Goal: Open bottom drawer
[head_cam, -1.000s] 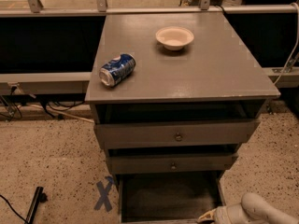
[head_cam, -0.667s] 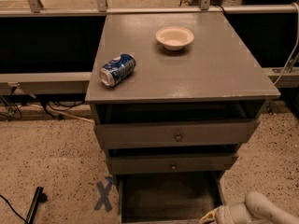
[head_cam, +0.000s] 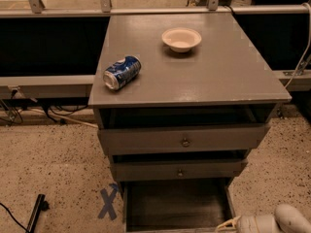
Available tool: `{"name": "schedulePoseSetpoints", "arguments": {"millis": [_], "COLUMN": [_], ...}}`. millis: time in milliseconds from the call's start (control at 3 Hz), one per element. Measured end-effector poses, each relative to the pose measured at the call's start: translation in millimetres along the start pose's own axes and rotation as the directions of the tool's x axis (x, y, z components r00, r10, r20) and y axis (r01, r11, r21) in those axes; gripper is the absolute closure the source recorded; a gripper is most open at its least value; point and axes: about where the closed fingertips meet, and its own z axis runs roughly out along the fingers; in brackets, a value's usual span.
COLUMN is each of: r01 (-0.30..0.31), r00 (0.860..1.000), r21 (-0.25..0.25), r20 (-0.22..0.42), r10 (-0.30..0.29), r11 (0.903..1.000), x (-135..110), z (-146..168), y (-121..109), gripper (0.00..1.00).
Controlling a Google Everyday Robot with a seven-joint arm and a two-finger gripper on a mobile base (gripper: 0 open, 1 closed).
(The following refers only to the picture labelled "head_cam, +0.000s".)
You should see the grey drawer cabinet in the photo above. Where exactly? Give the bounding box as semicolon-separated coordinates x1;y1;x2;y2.
88;13;293;192

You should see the grey metal railing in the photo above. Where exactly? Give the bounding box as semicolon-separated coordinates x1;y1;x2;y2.
0;0;308;99

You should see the black bar on floor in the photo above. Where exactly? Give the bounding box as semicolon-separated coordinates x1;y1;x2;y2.
25;194;50;233

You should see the black floor cable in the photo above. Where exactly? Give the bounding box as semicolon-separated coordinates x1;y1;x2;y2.
0;201;29;233

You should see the black cable bundle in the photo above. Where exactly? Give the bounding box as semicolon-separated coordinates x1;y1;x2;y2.
0;87;90;126

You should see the grey bottom drawer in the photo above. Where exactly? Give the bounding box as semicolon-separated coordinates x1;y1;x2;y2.
123;178;235;233

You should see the crushed blue soda can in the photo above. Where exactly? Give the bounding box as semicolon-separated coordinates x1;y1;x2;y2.
103;55;142;90

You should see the white bowl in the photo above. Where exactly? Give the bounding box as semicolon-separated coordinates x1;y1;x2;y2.
161;27;202;53

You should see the white hanging cable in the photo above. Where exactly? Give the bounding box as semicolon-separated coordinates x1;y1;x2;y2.
284;2;311;89

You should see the blue tape cross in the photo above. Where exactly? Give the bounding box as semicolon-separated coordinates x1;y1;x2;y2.
98;183;119;220

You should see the grey middle drawer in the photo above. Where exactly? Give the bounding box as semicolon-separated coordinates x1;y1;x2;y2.
111;159;248;182

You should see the grey drawer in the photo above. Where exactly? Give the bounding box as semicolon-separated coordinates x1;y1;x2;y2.
111;159;248;182
98;123;270;155
123;178;235;233

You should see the grey top drawer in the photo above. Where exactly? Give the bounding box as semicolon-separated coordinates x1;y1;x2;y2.
98;123;270;155

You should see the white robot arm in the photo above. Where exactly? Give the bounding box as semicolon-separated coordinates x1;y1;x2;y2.
215;204;311;233

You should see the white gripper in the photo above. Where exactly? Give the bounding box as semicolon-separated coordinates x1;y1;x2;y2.
215;215;281;233

